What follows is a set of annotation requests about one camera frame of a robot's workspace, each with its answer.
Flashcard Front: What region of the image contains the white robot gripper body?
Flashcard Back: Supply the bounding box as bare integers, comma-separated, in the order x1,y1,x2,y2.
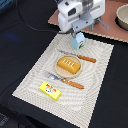
58,0,105,32

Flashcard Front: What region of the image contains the small blue milk carton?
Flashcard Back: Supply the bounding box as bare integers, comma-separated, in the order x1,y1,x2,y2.
71,32,85,50

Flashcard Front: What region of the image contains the orange bread loaf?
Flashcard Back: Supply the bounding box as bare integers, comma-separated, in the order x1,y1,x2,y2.
57,57,80,74

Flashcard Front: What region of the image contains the yellow butter box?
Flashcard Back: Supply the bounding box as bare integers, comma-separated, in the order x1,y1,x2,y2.
39,81,61,101

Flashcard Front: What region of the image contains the pink serving board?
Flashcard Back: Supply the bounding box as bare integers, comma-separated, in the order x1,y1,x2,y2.
48,0,128,42

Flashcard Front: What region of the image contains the beige bowl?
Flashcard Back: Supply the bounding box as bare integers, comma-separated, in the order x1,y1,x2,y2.
116,4,128,31

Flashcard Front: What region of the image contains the round beige wooden plate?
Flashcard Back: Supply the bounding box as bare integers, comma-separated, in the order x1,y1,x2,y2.
55,55,82,79

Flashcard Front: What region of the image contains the white woven placemat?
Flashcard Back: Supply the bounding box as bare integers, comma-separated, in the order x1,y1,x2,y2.
13,34,113,128

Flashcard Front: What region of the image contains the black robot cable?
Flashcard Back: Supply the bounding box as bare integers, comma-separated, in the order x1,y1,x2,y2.
14,0,69,35

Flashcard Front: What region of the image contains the knife with wooden handle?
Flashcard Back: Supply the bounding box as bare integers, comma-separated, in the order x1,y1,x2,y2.
58,50,97,63

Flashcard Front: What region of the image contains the fork with wooden handle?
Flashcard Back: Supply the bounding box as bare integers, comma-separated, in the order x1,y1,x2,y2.
43,71,84,89

